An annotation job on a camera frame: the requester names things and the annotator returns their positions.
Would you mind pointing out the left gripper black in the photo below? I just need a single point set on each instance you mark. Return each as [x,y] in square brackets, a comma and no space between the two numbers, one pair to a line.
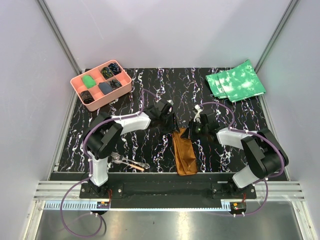
[173,125]

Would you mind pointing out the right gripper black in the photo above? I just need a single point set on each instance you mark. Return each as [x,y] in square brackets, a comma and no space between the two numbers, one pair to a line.
[186,134]

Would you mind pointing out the orange cloth napkin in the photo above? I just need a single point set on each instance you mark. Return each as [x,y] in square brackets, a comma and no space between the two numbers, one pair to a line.
[184,155]

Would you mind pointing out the silver fork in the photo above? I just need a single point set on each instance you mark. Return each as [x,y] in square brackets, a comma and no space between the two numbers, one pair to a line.
[119,159]

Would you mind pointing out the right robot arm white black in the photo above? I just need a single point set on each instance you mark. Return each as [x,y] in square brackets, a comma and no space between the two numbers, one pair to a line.
[264,155]

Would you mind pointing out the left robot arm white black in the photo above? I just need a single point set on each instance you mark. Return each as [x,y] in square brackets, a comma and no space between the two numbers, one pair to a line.
[102,135]

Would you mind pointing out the grey blue rolled napkin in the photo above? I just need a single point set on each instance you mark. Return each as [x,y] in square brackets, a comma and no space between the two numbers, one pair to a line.
[105,88]

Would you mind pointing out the green rolled napkin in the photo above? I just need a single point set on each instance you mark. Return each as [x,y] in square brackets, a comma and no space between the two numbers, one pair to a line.
[88,81]

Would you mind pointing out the black marble pattern mat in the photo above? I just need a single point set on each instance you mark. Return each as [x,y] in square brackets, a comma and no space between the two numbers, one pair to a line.
[186,87]

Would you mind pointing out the dark patterned roll front right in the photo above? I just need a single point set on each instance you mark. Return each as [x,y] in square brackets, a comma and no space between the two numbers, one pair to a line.
[115,84]

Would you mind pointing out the dark patterned roll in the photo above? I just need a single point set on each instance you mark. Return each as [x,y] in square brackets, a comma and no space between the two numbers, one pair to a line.
[115,84]
[115,68]
[106,73]
[86,97]

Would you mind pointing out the green white patterned napkins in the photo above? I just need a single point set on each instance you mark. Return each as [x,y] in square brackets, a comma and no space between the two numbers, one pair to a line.
[236,84]

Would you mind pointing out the dark patterned roll back right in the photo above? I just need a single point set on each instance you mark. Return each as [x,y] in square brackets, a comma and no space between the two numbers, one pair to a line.
[115,68]

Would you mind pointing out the dark patterned roll back middle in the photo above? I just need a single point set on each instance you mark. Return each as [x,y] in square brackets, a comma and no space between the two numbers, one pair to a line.
[106,73]

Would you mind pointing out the pink compartment tray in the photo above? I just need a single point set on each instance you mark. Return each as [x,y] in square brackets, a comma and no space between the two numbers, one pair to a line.
[101,99]

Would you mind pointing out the dark patterned roll front left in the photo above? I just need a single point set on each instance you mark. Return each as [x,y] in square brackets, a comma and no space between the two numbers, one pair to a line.
[86,97]

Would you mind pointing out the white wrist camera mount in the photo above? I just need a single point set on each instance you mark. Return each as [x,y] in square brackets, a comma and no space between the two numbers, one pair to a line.
[198,110]

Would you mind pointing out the wooden handled spoon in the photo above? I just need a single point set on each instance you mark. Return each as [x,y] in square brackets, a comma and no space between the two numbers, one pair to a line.
[136,167]

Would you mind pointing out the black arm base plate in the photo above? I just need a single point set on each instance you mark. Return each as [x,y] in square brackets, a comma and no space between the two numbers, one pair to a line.
[124,185]

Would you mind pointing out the aluminium frame rail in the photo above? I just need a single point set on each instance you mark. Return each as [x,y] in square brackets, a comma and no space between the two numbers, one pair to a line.
[161,196]

